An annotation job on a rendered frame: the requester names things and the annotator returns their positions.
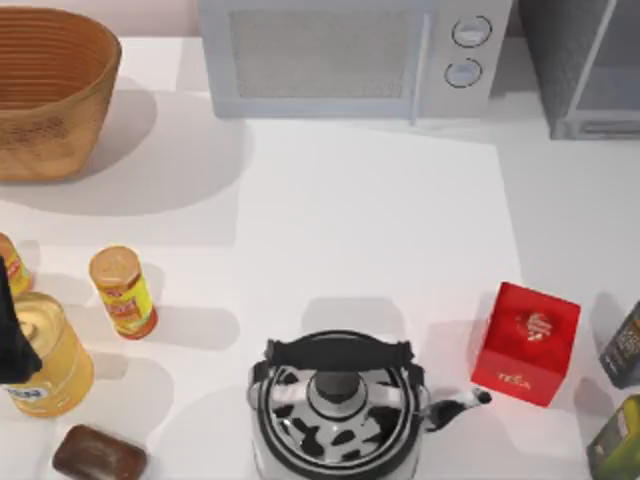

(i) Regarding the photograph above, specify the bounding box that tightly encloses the pale microwave oven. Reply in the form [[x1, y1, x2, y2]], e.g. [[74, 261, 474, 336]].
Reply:
[[195, 0, 514, 127]]

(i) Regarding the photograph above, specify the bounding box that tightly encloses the microwave door handle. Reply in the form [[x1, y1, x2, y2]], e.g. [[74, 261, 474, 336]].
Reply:
[[410, 13, 431, 127]]

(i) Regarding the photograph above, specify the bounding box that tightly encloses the green box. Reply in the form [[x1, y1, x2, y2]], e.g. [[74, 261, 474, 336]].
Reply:
[[585, 394, 640, 480]]

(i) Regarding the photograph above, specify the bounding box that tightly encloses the grey cabinet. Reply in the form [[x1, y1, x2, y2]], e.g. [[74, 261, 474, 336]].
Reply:
[[517, 0, 640, 141]]

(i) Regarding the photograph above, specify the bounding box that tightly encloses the large yellow can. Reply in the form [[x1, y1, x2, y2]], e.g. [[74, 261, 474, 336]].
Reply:
[[4, 291, 96, 419]]

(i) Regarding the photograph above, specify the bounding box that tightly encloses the round microwave knob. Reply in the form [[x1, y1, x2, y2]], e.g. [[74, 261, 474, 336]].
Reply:
[[443, 56, 484, 90], [451, 14, 493, 47]]

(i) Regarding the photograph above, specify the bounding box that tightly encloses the brown soap bar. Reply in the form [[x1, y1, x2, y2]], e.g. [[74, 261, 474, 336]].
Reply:
[[51, 424, 149, 480]]

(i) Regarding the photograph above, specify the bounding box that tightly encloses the dark grey box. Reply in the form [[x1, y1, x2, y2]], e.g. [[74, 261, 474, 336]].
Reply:
[[598, 300, 640, 390]]

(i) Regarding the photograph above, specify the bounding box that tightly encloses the woven brown basket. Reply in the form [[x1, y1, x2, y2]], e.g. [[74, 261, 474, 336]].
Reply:
[[0, 7, 124, 183]]

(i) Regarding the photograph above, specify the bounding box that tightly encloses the red box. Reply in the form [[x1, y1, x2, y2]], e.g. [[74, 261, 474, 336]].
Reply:
[[469, 281, 582, 409]]

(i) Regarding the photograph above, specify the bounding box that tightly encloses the small yellow and red can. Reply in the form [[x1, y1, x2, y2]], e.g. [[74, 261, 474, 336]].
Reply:
[[0, 232, 35, 296]]

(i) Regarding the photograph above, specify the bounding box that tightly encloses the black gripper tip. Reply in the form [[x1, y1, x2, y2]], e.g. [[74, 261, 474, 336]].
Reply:
[[0, 255, 43, 385]]

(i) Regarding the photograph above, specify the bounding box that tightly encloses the black and white kettle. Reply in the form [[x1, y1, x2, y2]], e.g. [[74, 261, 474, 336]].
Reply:
[[245, 329, 494, 480]]

